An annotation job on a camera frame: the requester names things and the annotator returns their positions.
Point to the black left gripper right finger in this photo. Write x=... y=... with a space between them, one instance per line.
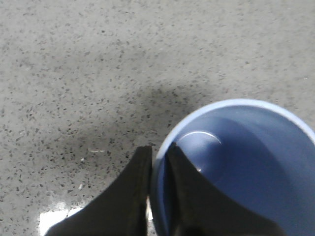
x=200 y=209

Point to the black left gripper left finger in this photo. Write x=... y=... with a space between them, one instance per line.
x=120 y=210

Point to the blue plastic cup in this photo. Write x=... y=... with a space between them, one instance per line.
x=257 y=153

